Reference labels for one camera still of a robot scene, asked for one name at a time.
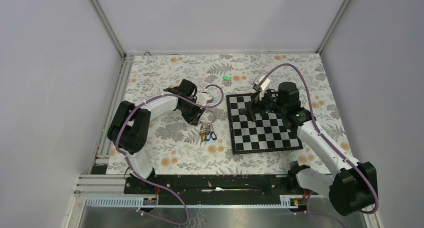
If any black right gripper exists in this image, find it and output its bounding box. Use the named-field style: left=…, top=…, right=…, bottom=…
left=240, top=86, right=287, bottom=122

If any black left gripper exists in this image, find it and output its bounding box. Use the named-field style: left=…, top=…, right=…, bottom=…
left=178, top=98, right=205, bottom=126

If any silver keyring with clips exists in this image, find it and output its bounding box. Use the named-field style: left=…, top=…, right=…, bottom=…
left=199, top=110, right=217, bottom=133

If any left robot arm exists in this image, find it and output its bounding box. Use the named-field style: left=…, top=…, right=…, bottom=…
left=107, top=79, right=214, bottom=193

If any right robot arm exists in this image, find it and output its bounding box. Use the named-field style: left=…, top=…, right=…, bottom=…
left=241, top=82, right=379, bottom=216

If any black white chessboard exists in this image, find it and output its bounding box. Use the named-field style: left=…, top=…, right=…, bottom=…
left=226, top=94, right=303, bottom=154

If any blue key tag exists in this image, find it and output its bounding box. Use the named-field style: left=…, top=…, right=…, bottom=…
left=205, top=132, right=212, bottom=142

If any floral patterned table mat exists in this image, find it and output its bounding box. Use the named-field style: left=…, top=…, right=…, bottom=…
left=124, top=54, right=351, bottom=174

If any green key tag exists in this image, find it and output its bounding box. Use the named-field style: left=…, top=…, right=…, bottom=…
left=222, top=76, right=232, bottom=81

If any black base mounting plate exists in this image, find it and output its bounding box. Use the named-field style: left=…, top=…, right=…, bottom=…
left=123, top=175, right=310, bottom=206

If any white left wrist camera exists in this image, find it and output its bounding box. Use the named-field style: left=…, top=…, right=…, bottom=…
left=196, top=92, right=214, bottom=106

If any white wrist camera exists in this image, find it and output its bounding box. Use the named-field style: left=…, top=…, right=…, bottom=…
left=253, top=76, right=271, bottom=100
left=196, top=92, right=214, bottom=106

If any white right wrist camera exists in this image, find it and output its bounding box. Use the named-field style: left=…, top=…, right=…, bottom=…
left=253, top=76, right=271, bottom=100

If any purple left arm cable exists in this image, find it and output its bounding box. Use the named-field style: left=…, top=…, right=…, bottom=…
left=114, top=84, right=225, bottom=226

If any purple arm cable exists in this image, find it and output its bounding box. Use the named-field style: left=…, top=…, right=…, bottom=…
left=258, top=63, right=380, bottom=228
left=114, top=84, right=225, bottom=226

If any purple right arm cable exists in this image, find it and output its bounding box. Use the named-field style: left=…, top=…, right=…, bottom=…
left=258, top=63, right=380, bottom=228

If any white slotted cable duct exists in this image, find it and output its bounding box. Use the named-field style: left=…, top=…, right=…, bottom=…
left=86, top=195, right=298, bottom=208

